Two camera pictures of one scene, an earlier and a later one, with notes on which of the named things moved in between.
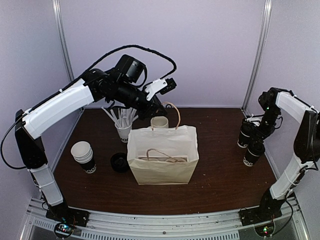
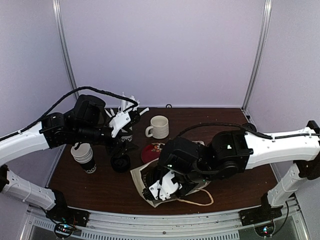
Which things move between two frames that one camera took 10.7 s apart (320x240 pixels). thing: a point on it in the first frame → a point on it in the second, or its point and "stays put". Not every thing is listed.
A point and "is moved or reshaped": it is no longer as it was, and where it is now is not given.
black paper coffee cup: [243, 140] is moved or reshaped
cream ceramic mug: [159, 121] stays put
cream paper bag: [162, 155] → [140, 175]
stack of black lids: [119, 162] stays put
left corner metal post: [58, 10] stays put
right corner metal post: [260, 55] stays put
